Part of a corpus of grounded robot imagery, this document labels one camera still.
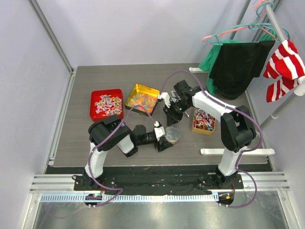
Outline aluminium frame rail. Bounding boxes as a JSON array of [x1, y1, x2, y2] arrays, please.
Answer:
[[30, 172, 290, 204]]

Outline black hanging cloth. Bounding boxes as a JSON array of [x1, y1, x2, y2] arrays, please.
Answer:
[[209, 40, 276, 100]]

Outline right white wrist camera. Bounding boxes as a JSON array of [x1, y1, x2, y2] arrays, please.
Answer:
[[157, 92, 171, 108]]

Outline white round lid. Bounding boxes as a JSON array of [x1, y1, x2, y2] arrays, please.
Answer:
[[165, 126, 181, 137]]

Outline pink clothes hanger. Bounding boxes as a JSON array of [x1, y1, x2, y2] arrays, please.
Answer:
[[202, 0, 276, 45]]

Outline gold gummy tin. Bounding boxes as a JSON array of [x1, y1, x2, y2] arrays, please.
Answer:
[[124, 83, 160, 116]]

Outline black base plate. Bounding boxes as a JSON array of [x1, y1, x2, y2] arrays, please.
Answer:
[[72, 165, 244, 196]]

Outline white clothes rack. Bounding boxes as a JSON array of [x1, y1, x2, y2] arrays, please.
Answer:
[[189, 0, 305, 158]]

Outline clear round jar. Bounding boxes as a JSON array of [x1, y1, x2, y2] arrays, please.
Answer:
[[165, 135, 180, 144]]

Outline small gold lollipop tin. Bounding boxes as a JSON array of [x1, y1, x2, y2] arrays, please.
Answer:
[[192, 108, 216, 135]]

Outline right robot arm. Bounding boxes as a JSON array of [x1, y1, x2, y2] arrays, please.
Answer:
[[157, 80, 256, 188]]

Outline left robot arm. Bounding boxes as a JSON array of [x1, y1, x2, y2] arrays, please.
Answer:
[[81, 115, 173, 190]]

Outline silver metal scoop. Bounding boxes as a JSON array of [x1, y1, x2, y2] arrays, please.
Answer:
[[169, 91, 190, 118]]

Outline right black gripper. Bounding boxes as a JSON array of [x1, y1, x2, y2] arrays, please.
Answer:
[[163, 100, 191, 126]]

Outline red candy tin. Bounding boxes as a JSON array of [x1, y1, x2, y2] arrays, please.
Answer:
[[89, 89, 124, 122]]

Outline teal clothes hanger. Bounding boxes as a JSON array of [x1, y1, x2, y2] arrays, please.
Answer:
[[202, 22, 281, 46]]

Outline red white striped sock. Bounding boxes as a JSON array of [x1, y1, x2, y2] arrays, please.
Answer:
[[263, 40, 305, 103]]

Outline green hanging garment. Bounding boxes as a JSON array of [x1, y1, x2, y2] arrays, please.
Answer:
[[198, 33, 277, 95]]

